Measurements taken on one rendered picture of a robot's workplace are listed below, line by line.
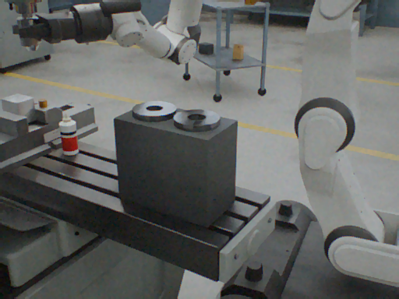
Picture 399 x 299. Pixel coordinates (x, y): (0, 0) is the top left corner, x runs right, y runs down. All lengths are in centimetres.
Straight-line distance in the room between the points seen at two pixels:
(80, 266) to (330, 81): 76
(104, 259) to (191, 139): 57
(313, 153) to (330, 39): 27
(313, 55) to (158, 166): 47
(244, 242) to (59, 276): 49
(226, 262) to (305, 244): 68
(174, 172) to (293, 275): 62
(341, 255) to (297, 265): 18
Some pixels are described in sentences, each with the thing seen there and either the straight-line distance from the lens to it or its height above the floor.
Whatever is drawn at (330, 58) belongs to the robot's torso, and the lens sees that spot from 121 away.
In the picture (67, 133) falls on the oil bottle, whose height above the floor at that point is 99.
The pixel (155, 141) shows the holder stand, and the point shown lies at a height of 108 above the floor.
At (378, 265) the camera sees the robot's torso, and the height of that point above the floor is 68.
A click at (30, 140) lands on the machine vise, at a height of 97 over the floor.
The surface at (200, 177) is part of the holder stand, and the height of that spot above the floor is 103.
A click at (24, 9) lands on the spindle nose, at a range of 121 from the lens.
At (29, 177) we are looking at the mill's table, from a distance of 123.
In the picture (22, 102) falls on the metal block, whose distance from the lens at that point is 132.
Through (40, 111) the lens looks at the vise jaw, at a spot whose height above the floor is 103.
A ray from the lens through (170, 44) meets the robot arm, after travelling 148.
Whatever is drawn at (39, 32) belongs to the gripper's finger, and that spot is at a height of 124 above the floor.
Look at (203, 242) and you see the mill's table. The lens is 94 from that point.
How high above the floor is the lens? 146
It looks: 25 degrees down
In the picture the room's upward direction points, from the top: straight up
